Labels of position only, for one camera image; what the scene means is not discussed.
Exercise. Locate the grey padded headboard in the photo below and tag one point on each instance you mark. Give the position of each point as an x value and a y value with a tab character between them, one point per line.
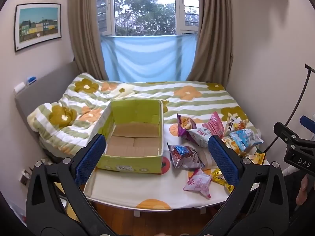
49	83

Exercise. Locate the brown curtain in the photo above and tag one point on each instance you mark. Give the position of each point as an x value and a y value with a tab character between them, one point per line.
85	29
214	34

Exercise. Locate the pink striped packet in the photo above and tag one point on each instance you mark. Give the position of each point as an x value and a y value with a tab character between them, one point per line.
215	125

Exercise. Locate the framed picture of houses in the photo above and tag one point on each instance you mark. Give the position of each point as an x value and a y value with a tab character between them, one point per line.
38	25

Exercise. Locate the small pink packet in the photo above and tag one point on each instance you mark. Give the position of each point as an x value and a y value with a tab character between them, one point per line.
196	183

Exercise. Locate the gold and red packet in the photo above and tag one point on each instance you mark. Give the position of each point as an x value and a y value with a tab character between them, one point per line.
220	178

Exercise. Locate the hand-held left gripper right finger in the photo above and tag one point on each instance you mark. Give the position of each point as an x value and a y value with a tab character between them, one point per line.
223	159

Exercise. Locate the small blue and white object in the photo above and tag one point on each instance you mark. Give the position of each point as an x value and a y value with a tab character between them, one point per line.
31	80

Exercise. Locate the light blue cloth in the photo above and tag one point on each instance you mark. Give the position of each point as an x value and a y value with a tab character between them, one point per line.
147	56

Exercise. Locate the green cardboard box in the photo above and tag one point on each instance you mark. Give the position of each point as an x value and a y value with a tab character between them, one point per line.
134	139

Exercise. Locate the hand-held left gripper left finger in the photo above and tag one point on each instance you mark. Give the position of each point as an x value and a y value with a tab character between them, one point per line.
91	156

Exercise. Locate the silver chocolate cake packet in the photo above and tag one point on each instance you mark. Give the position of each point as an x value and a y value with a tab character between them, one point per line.
183	154

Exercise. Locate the small orange packet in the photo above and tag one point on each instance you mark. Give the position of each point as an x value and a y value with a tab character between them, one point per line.
242	125

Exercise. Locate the purple bread packet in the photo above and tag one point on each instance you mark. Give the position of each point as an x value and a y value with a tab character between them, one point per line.
185	124

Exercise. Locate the person's right hand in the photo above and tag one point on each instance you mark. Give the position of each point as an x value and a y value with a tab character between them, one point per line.
303	189

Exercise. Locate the floral striped quilt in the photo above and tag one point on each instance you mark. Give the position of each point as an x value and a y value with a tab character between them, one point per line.
73	108

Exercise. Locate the pale yellow packet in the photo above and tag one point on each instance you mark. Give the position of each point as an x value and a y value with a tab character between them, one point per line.
232	144

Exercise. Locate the yellow and white packet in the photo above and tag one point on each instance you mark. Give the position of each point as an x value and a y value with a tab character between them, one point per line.
231	122

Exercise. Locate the white snack packet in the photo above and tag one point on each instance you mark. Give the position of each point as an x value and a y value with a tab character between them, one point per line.
200	136

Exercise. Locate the blue and white packet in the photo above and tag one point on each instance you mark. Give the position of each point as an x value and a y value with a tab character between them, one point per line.
246	139

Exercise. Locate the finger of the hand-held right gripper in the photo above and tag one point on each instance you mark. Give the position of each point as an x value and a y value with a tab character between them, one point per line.
308	122
285	134

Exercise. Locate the white framed window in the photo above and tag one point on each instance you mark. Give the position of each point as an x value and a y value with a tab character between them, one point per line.
145	7

